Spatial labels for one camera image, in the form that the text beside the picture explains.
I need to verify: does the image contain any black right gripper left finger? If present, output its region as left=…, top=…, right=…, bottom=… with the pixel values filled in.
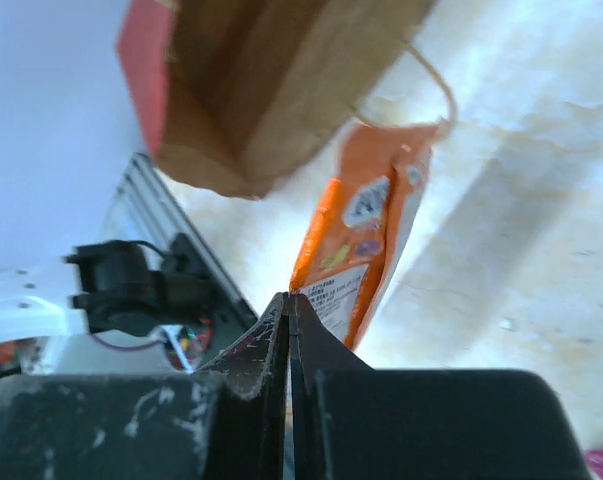
left=0, top=293, right=287, bottom=479

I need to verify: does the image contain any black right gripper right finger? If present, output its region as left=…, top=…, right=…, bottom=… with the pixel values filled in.
left=286, top=295, right=589, bottom=479

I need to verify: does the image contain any orange fruit candy packet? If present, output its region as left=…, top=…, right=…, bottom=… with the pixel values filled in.
left=289, top=124, right=440, bottom=349

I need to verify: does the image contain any red paper bag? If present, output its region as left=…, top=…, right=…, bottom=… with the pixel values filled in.
left=117, top=0, right=433, bottom=198

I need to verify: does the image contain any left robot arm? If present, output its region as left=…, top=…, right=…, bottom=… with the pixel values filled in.
left=0, top=240, right=212, bottom=344

